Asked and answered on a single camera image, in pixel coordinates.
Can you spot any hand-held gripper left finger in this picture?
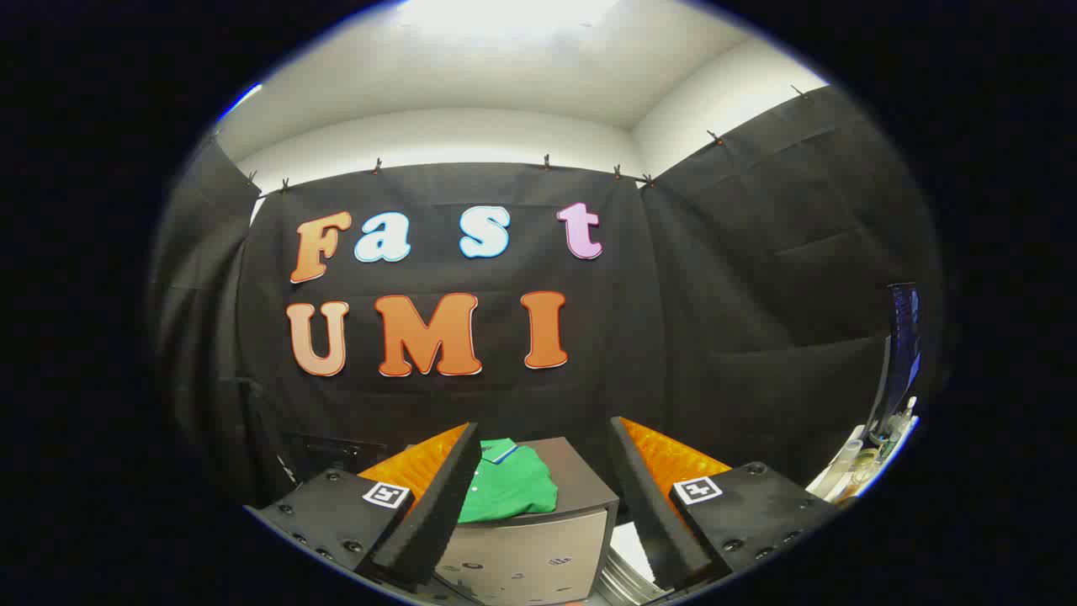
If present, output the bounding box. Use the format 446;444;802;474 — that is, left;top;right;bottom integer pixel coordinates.
244;421;483;590

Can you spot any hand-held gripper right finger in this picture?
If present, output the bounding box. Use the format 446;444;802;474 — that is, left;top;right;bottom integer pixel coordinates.
608;416;857;593

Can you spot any green polo shirt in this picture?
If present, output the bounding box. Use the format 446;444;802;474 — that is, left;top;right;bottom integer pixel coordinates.
457;438;560;524

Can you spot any white panel with metal edge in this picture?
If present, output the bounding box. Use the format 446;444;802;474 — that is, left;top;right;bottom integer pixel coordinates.
599;522;667;605

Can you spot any grey cabinet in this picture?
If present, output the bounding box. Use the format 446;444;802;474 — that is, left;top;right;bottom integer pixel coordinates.
425;436;621;606

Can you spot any black backdrop cloth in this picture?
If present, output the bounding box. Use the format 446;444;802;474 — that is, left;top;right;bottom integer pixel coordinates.
147;84;947;523

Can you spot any dark computer monitor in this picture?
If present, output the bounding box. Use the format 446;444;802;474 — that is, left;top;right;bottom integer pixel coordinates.
867;282;924;444

